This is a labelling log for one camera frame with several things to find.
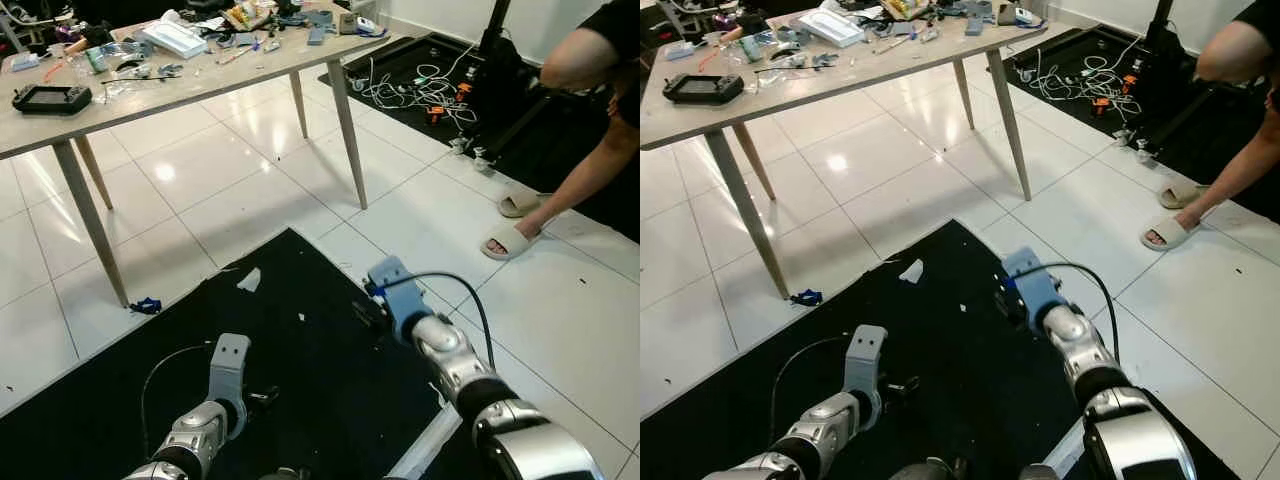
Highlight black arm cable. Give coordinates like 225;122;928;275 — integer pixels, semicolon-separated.
1015;262;1121;363
767;334;851;446
383;271;498;373
139;342;216;463

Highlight white cable bundle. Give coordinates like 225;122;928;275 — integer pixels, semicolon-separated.
1018;38;1143;113
352;52;479;129

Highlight black floor mat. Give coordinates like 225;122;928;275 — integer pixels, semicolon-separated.
0;228;501;480
640;220;1241;480

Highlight beige slipper with foot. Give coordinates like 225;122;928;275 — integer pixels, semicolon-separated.
1139;214;1203;252
479;221;547;262

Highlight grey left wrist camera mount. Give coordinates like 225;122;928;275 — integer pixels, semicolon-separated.
208;332;252;413
843;324;890;403

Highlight white tape strip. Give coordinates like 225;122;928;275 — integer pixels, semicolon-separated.
1040;418;1089;480
385;403;463;480

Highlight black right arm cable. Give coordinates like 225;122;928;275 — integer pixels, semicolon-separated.
1015;262;1121;363
383;271;498;373

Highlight light wooden table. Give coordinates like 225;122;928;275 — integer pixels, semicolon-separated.
0;0;419;309
640;0;1053;301

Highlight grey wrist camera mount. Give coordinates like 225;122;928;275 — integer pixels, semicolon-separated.
208;332;252;413
843;324;890;403
1001;246;1067;329
366;255;434;343

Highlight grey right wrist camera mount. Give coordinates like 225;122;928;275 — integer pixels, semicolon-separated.
1001;246;1067;329
366;255;434;343

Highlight person in black clothes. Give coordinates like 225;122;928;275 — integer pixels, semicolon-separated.
518;0;641;246
1175;0;1280;233

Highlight black upright stand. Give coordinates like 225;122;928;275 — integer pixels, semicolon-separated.
1138;0;1203;116
468;0;533;133

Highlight black handheld controller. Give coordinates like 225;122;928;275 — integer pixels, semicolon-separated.
11;84;94;117
661;73;746;106

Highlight white flat box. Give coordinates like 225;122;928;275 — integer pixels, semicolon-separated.
139;19;209;60
796;9;868;50

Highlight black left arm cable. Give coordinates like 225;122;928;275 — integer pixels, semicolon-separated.
767;334;851;446
139;342;216;463

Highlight black mat with cables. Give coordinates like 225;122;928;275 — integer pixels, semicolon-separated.
317;28;641;243
1003;22;1280;223

